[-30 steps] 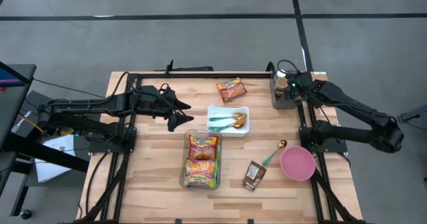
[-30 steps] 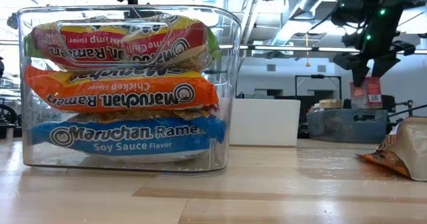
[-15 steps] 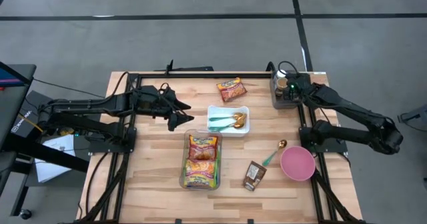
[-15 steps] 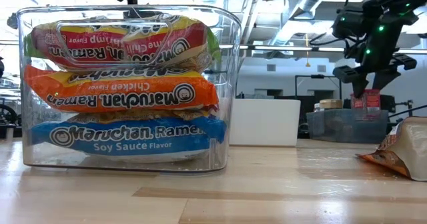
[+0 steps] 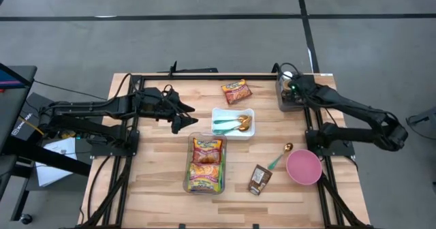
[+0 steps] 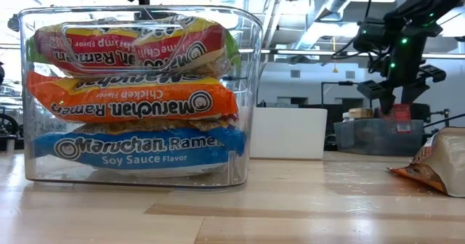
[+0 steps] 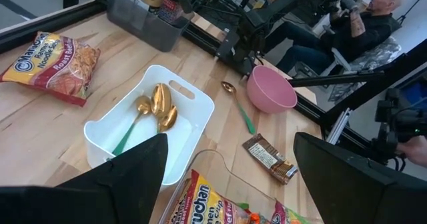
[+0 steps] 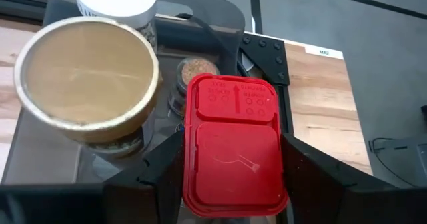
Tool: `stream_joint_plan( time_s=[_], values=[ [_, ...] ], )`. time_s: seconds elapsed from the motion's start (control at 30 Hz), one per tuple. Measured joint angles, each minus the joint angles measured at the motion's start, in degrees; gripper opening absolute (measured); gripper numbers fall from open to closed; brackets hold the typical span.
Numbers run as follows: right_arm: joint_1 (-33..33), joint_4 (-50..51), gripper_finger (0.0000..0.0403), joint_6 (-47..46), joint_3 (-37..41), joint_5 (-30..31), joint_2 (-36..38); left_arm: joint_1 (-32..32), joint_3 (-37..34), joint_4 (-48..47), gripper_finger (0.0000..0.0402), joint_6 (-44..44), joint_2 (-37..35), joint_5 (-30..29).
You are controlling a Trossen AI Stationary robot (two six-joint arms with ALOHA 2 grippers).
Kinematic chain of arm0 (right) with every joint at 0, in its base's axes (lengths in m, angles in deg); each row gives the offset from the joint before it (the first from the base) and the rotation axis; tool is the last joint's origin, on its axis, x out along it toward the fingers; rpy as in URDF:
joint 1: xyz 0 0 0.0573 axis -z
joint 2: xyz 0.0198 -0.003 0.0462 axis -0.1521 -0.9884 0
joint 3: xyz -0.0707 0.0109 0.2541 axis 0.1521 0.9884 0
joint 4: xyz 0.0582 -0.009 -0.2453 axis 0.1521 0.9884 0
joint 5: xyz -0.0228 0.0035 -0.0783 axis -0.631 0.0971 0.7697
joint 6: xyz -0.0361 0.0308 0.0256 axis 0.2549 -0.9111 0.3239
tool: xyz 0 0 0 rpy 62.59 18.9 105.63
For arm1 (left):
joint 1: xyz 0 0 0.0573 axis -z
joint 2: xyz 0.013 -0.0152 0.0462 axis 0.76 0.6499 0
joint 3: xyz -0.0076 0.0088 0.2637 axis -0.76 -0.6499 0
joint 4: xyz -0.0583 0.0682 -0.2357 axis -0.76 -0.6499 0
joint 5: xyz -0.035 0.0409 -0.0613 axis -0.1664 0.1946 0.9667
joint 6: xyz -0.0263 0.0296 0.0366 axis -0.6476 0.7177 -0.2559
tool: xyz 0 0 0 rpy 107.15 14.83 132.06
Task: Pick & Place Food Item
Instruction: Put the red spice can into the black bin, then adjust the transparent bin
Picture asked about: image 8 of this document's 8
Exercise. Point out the gold-lid herb jar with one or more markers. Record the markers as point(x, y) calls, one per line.
point(86, 74)

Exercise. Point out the white-lid spice bottle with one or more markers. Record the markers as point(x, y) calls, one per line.
point(116, 0)

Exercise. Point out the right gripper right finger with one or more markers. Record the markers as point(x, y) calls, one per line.
point(333, 200)

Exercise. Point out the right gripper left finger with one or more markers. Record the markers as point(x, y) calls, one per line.
point(133, 200)

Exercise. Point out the white table label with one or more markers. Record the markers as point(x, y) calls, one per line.
point(323, 52)

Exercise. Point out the small clear plastic container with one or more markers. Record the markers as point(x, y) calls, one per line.
point(40, 157)

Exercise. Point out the small glass spice jar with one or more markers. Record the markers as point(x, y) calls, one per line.
point(197, 69)

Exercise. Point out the red patterned paprika tin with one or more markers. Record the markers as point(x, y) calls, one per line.
point(233, 157)

